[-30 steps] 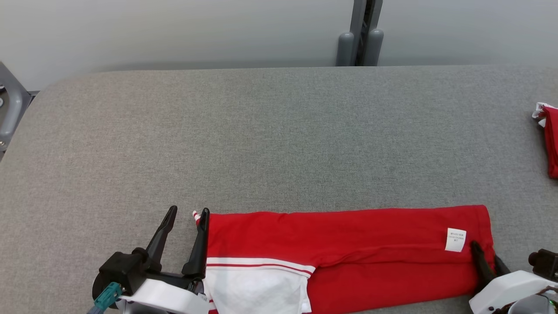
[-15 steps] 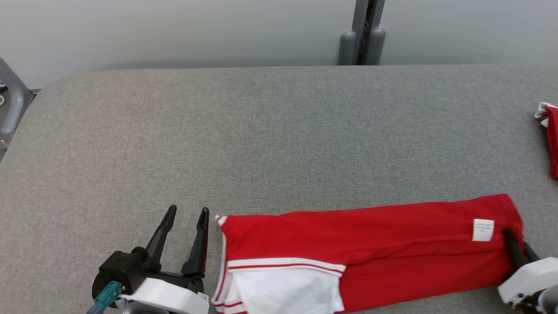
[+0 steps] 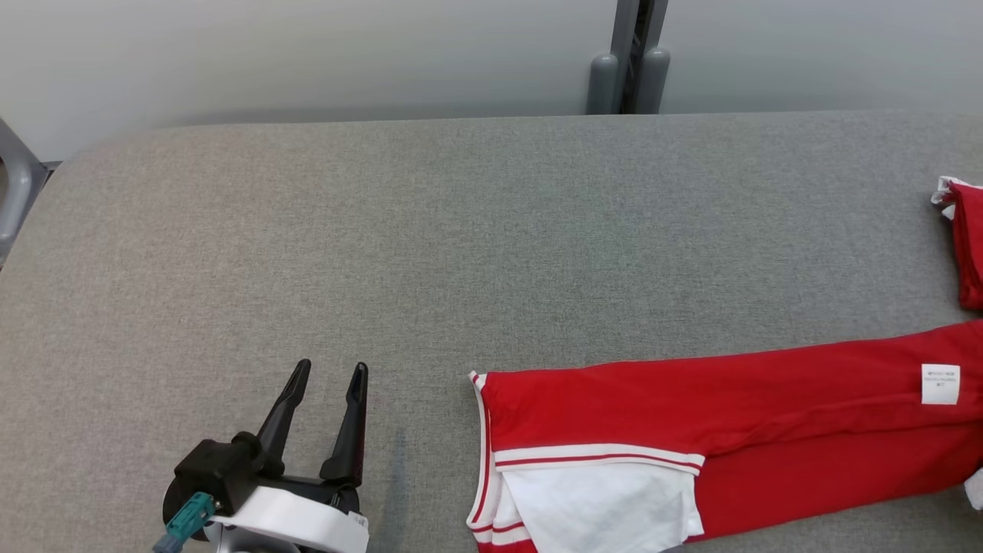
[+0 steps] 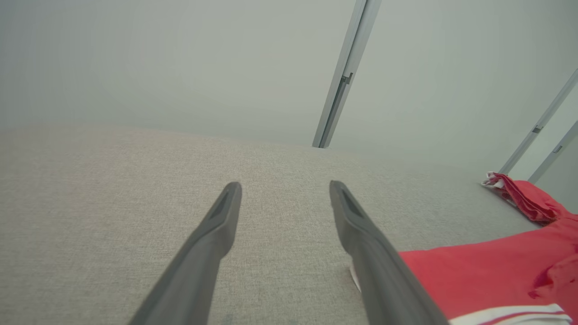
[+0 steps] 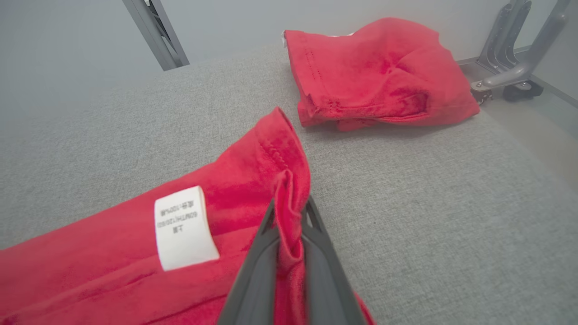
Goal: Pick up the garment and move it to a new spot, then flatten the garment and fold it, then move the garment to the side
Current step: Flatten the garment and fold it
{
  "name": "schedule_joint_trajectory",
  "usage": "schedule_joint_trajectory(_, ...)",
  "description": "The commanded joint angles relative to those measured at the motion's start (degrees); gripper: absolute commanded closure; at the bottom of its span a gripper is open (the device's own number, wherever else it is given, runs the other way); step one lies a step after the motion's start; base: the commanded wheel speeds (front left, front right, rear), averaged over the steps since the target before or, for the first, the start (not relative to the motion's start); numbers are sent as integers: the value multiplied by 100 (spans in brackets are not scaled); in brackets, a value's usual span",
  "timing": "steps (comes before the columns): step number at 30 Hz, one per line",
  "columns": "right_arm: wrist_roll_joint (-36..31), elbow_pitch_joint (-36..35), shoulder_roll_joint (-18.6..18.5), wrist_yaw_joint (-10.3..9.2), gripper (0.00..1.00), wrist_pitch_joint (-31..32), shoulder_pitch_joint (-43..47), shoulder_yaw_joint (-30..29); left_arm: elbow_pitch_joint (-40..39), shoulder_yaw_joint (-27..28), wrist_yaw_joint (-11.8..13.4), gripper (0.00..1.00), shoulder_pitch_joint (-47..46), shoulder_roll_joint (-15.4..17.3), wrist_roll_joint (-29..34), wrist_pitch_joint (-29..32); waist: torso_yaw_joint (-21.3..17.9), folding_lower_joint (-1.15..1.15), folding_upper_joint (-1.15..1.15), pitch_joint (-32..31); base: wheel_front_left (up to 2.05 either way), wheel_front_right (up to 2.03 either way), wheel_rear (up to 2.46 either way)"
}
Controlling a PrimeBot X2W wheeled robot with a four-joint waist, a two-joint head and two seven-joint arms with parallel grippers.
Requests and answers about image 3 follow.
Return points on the grey cylindrical post foot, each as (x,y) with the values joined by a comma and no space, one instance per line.
(603,84)
(653,81)

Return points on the grey partition post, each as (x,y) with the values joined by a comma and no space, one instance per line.
(626,23)

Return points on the red shorts white trim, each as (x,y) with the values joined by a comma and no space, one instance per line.
(971,246)

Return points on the red white basketball jersey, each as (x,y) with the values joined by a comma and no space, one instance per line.
(729,415)

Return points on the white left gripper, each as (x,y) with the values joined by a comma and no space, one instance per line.
(299,518)

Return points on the grey metal table leg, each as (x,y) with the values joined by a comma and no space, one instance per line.
(17,192)

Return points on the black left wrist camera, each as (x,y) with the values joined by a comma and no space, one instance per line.
(215,472)

